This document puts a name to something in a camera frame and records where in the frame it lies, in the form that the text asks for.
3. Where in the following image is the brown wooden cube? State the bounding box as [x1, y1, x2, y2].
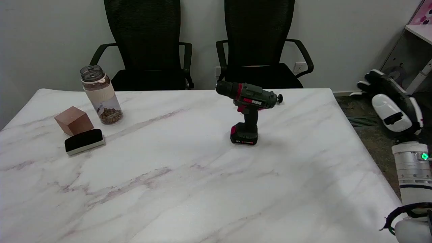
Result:
[54, 106, 94, 136]

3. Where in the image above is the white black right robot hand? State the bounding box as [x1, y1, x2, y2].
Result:
[350, 69, 424, 137]

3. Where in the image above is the black looped forearm cable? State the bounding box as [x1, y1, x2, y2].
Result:
[379, 202, 432, 234]

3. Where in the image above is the grey panel with cartoon picture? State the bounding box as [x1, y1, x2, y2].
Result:
[381, 30, 432, 92]

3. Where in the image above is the glass jar with nuts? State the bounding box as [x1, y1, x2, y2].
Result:
[80, 65, 124, 125]

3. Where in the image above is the green red power screwdriver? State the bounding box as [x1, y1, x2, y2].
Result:
[215, 81, 278, 146]

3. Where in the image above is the black white board eraser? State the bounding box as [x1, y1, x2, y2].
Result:
[64, 129, 105, 156]

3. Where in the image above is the pink box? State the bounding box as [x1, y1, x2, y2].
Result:
[409, 0, 432, 26]

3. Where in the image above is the black mesh office chair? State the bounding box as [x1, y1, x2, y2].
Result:
[89, 0, 194, 91]
[215, 0, 314, 90]

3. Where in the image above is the floor vent grille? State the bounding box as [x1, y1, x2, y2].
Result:
[347, 116, 379, 128]

